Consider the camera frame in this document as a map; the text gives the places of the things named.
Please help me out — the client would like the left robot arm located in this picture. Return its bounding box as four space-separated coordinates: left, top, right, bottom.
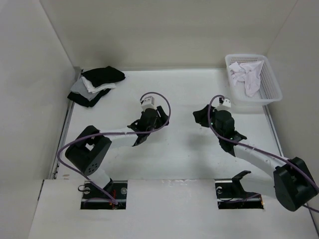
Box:
65 106 169 199

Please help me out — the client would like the white plastic basket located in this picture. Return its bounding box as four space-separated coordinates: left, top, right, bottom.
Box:
225 54 283 107

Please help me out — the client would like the bottom black folded tank top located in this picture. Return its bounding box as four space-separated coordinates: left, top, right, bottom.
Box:
67 89 111 108

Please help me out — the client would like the white folded tank top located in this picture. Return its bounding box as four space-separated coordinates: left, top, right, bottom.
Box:
81 76 116 93

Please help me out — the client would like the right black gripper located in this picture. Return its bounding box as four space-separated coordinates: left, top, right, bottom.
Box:
193 104 224 139

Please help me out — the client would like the grey folded tank top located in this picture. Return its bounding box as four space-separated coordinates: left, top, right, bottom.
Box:
70 78 97 101

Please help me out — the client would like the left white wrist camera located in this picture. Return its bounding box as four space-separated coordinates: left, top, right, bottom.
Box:
141 96 156 112

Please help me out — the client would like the black folded tank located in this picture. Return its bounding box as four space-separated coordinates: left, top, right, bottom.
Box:
67 89 111 108
82 66 126 88

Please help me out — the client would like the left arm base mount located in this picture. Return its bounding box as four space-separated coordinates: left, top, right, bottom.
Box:
77 180 128 210

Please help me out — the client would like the white tank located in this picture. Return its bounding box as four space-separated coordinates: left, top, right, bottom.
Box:
81 76 116 93
229 60 264 97

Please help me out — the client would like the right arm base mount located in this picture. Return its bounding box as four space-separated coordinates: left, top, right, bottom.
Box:
215 170 264 210

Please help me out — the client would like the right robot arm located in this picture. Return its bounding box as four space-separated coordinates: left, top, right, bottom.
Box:
193 105 319 212

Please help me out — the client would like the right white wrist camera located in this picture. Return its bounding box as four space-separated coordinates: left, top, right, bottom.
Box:
216 97 231 111

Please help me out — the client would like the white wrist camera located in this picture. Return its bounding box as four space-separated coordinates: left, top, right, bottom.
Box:
216 97 231 111
141 96 156 112

